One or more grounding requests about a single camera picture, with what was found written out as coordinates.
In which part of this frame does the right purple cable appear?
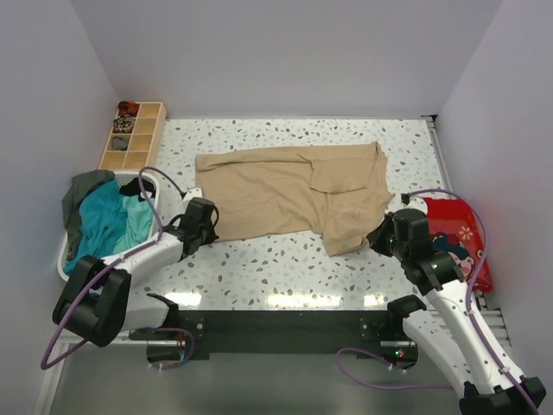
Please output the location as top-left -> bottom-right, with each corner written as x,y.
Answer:
335,188 -> 537,410

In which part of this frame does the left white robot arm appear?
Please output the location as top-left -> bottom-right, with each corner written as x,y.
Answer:
53,197 -> 219,347

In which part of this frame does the dark patterned item in organizer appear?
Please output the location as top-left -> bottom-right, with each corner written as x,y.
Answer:
112,117 -> 135,134

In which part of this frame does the orange black item in organizer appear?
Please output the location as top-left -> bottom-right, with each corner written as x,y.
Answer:
118,100 -> 140,118

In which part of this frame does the grey item in organizer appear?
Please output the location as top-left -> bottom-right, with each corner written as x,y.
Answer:
109,136 -> 130,151

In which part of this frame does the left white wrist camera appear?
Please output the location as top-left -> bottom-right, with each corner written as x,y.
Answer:
181,187 -> 203,201

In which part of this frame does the black garment with white tag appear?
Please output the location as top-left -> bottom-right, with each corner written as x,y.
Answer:
119,177 -> 156,201

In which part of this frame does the light mint t shirt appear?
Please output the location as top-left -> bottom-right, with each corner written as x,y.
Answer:
112,195 -> 153,254

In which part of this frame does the wooden compartment organizer box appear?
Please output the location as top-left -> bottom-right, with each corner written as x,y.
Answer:
99,101 -> 167,171

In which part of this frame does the teal blue t shirt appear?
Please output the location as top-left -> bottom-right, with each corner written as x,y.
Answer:
63,180 -> 128,276

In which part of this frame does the dark grey t shirt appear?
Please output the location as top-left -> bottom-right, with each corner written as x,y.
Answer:
61,169 -> 115,262

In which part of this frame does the beige t shirt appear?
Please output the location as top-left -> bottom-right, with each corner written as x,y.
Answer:
195,142 -> 392,256

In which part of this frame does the white laundry basket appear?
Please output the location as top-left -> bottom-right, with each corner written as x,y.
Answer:
56,170 -> 162,288

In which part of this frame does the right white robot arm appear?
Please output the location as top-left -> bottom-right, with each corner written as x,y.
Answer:
367,208 -> 546,414

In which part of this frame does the aluminium rail frame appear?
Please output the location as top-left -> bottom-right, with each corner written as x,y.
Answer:
34,302 -> 518,415

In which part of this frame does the red cartoon folded t shirt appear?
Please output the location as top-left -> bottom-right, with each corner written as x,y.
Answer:
423,197 -> 484,281

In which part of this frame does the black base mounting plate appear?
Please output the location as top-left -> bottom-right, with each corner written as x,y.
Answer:
130,310 -> 419,369

